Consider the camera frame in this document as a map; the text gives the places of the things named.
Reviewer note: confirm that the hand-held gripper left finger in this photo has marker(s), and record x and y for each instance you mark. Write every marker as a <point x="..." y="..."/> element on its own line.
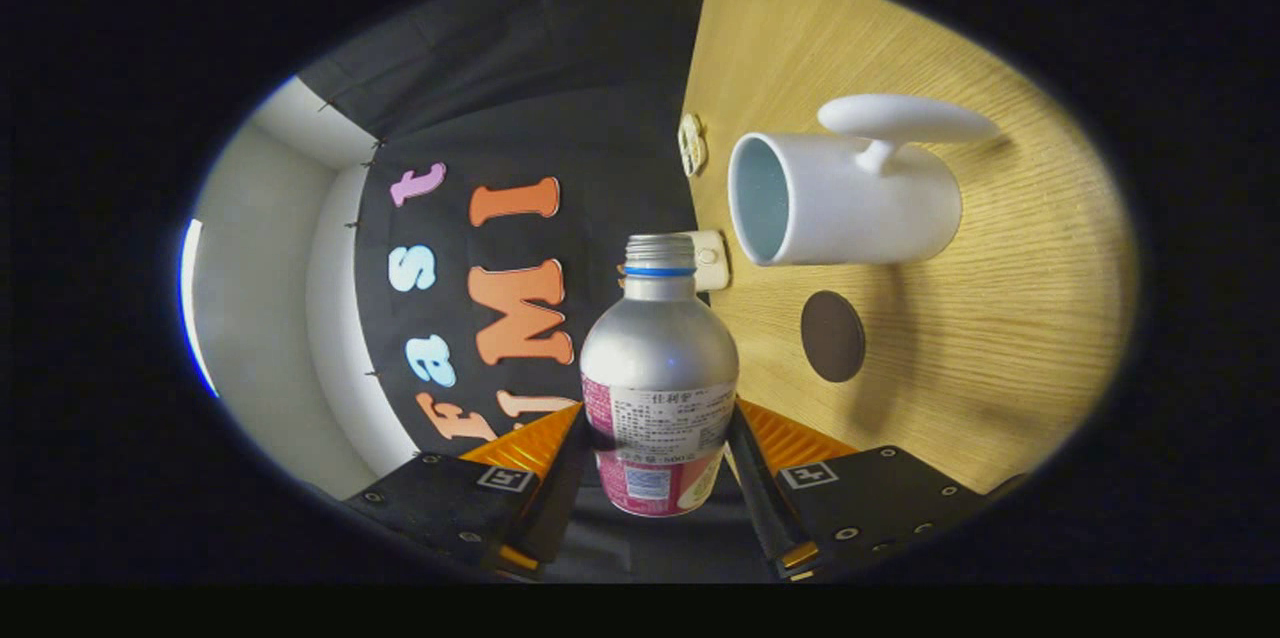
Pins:
<point x="560" y="508"/>

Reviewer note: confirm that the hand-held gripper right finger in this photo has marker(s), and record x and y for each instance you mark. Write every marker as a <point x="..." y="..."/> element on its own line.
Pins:
<point x="765" y="508"/>

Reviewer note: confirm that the silver juice bottle red label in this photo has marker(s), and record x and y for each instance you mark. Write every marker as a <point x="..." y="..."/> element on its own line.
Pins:
<point x="658" y="358"/>

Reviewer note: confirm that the dark brown round coaster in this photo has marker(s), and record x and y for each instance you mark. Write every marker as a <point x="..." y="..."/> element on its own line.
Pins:
<point x="832" y="336"/>

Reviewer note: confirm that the white toaster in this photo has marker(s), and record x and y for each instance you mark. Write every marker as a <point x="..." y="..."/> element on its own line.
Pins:
<point x="712" y="263"/>

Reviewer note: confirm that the wooden table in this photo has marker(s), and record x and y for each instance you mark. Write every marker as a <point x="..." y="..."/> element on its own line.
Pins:
<point x="980" y="338"/>

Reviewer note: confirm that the small white compartment tray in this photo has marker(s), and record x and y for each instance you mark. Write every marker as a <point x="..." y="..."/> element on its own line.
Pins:
<point x="692" y="144"/>

